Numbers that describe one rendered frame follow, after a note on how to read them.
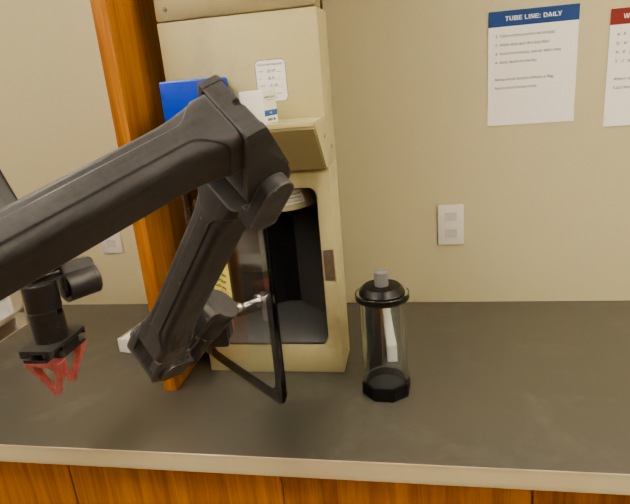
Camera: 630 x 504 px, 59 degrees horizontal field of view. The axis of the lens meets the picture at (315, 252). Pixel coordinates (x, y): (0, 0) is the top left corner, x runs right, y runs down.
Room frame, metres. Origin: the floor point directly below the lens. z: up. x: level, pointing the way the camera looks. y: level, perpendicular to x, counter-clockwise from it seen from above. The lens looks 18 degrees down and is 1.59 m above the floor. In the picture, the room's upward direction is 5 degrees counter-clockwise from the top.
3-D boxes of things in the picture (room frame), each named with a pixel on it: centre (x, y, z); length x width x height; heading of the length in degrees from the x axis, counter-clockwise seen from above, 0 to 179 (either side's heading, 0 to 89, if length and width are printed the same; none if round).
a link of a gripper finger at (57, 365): (0.88, 0.47, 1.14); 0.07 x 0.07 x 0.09; 79
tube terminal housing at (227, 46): (1.27, 0.09, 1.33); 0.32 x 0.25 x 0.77; 78
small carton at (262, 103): (1.08, 0.08, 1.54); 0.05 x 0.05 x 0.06; 63
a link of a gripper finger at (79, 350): (0.90, 0.47, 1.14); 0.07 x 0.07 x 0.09; 79
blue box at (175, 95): (1.11, 0.20, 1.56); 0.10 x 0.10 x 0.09; 78
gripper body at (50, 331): (0.89, 0.47, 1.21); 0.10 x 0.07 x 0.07; 169
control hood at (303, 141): (1.09, 0.13, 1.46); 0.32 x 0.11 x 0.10; 78
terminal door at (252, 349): (1.04, 0.17, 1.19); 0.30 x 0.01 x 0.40; 36
